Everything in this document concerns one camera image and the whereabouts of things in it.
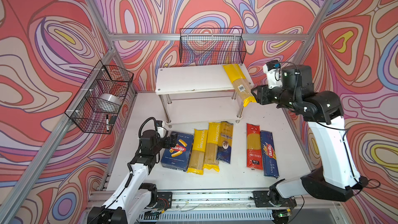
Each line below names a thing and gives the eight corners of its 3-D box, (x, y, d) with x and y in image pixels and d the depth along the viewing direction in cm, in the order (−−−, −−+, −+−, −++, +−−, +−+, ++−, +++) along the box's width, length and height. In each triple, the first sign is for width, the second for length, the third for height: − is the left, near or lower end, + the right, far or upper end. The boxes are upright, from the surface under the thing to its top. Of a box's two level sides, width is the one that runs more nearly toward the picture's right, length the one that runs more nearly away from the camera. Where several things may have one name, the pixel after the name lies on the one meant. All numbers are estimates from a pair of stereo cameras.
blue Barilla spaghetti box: (263, 175, 81) (265, 174, 79) (260, 131, 98) (261, 130, 96) (277, 178, 81) (279, 177, 79) (271, 133, 97) (273, 131, 95)
